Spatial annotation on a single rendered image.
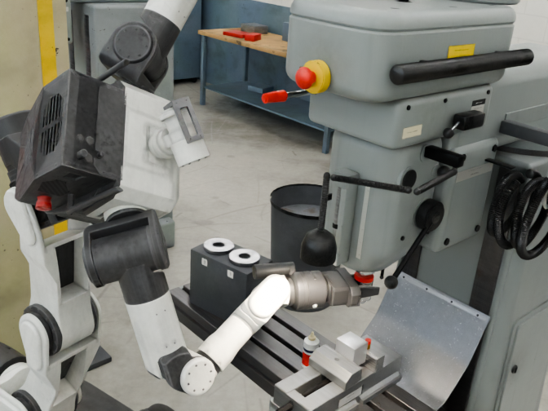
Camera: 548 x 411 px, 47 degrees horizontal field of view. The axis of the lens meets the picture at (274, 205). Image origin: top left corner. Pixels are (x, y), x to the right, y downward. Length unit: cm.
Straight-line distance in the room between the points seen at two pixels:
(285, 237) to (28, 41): 165
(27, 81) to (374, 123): 181
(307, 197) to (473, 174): 239
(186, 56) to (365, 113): 759
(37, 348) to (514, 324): 126
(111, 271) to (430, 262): 98
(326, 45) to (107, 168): 47
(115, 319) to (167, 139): 242
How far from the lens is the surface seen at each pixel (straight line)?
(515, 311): 186
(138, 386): 316
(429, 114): 129
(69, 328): 174
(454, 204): 149
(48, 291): 169
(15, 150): 159
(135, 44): 137
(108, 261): 124
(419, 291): 191
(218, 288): 188
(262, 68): 809
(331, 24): 118
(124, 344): 343
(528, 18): 593
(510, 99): 158
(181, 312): 202
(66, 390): 199
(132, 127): 131
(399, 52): 115
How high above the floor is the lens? 200
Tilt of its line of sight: 23 degrees down
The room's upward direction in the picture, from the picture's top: 4 degrees clockwise
